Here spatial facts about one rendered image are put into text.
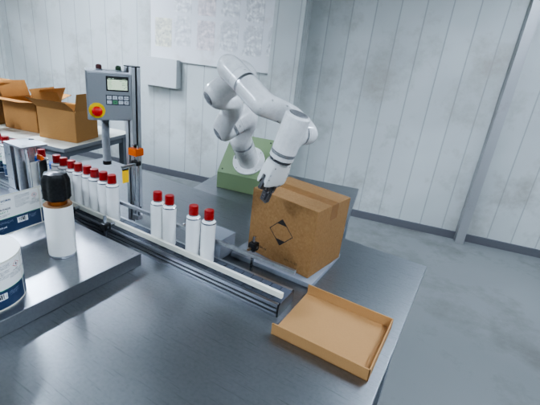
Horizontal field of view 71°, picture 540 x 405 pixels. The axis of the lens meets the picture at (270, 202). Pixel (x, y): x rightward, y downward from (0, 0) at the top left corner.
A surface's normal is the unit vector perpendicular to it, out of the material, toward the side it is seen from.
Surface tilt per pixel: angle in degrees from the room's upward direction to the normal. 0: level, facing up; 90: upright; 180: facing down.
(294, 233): 90
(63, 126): 90
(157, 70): 90
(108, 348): 0
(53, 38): 90
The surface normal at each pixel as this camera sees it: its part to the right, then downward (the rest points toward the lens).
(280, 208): -0.62, 0.22
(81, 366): 0.11, -0.92
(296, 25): -0.32, 0.32
